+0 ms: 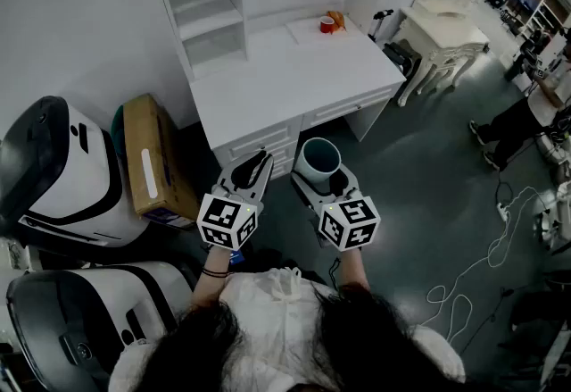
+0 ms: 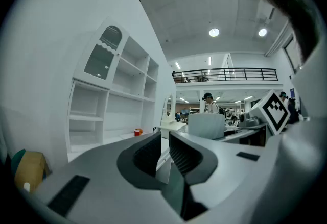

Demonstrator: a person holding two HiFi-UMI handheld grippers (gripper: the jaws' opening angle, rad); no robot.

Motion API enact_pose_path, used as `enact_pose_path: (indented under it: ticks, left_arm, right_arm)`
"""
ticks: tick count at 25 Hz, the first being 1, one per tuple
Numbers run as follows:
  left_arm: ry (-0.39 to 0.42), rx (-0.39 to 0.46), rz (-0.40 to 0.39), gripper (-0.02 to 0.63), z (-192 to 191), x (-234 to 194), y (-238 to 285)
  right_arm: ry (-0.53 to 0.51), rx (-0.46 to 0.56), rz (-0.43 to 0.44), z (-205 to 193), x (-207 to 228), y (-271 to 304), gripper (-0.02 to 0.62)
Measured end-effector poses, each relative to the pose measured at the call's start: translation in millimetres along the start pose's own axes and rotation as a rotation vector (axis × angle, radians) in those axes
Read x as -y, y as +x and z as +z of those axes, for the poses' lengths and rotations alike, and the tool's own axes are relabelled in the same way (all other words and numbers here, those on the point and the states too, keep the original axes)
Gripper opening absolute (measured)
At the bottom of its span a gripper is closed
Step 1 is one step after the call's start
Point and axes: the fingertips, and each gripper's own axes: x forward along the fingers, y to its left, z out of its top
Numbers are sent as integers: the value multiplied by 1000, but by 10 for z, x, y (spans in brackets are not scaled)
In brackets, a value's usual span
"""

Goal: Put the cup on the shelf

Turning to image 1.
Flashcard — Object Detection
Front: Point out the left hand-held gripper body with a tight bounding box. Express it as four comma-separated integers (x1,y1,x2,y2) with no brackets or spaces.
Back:
196,182,269,251

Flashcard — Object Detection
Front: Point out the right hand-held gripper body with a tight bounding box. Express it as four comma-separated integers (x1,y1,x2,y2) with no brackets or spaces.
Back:
307,187,381,252

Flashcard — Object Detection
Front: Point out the pale blue cup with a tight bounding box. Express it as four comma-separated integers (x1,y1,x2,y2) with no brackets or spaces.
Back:
295,137,343,186

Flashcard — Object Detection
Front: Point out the person's right forearm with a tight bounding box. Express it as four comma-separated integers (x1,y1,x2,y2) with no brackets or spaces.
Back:
336,246,371,293

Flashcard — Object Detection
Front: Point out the white black robot base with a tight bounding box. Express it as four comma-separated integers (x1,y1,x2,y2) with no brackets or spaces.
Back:
0,95,151,248
4,260,197,392

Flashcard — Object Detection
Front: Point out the person's left forearm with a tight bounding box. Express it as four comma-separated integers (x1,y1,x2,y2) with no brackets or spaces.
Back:
191,245,236,311

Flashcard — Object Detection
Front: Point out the white desk with hutch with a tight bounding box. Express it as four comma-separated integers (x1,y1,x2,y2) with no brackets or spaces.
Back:
189,14,408,180

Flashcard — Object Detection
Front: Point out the white desk hutch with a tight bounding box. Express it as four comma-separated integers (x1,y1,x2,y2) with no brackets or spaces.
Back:
140,0,402,81

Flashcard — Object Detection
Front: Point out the brown cardboard box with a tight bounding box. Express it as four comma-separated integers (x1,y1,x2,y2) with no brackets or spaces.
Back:
122,94,201,226

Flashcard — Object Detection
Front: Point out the white shirt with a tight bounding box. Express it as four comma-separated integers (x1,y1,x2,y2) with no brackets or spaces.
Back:
109,267,468,392

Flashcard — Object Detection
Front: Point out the teal round object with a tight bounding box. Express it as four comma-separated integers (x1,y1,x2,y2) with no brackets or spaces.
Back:
110,104,127,159

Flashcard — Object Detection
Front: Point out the black suitcase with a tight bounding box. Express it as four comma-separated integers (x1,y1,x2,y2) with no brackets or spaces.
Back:
382,41,423,79

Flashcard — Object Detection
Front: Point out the cream dressing table with mirror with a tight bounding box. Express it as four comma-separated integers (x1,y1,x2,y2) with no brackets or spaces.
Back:
396,0,492,108

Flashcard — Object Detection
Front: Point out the white metal equipment stand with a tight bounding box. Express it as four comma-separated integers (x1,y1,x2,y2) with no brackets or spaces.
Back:
533,130,571,257

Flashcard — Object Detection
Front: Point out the black bag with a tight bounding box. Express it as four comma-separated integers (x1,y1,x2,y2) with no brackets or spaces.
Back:
508,269,571,382

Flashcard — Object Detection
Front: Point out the white shelving rack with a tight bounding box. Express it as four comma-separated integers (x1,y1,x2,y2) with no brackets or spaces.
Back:
519,0,563,41

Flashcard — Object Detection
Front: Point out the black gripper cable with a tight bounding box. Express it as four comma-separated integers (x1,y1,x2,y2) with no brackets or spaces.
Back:
328,255,343,288

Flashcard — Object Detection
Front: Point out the white floor cable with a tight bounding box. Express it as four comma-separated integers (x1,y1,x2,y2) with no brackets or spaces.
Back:
426,186,550,346

